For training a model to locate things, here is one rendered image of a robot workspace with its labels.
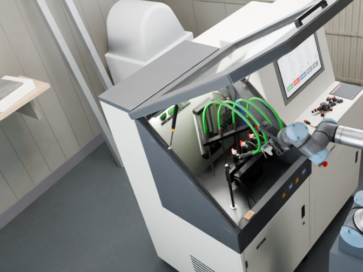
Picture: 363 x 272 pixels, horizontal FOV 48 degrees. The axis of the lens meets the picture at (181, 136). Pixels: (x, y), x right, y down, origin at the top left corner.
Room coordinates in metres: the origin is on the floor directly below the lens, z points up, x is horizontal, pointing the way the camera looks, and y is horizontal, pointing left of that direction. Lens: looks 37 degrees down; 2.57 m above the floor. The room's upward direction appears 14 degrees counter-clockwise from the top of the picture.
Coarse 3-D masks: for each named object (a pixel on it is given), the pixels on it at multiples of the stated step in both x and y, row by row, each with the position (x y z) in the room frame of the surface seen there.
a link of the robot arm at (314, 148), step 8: (312, 136) 1.23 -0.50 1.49; (320, 136) 1.23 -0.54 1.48; (304, 144) 1.19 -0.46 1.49; (312, 144) 1.19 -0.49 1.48; (320, 144) 1.19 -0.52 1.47; (304, 152) 1.19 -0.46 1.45; (312, 152) 1.17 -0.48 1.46; (320, 152) 1.16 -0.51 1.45; (328, 152) 1.17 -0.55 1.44; (312, 160) 1.17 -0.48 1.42; (320, 160) 1.15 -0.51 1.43
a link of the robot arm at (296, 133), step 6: (288, 126) 1.26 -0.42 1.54; (294, 126) 1.23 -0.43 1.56; (300, 126) 1.23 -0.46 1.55; (306, 126) 1.23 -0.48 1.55; (282, 132) 1.29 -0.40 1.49; (288, 132) 1.23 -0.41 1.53; (294, 132) 1.21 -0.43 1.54; (300, 132) 1.21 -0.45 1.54; (306, 132) 1.21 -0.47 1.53; (282, 138) 1.28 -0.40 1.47; (288, 138) 1.23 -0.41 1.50; (294, 138) 1.20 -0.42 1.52; (300, 138) 1.19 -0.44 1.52; (306, 138) 1.20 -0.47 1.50; (294, 144) 1.22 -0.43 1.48; (300, 144) 1.20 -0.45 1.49
